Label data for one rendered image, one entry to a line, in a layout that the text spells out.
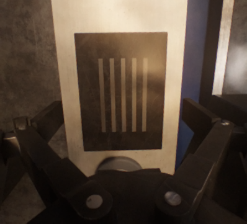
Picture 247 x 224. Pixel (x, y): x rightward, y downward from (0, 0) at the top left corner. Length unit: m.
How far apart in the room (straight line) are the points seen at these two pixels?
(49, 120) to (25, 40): 1.58
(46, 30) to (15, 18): 0.26
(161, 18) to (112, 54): 0.14
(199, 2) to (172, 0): 0.70
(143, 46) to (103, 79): 0.07
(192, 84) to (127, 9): 0.77
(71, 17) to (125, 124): 0.21
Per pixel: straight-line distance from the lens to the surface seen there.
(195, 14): 1.05
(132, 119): 0.27
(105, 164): 0.40
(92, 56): 0.26
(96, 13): 0.35
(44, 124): 0.17
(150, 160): 0.42
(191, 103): 0.19
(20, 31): 1.76
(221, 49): 0.97
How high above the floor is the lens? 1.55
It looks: 74 degrees down
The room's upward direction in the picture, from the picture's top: 174 degrees clockwise
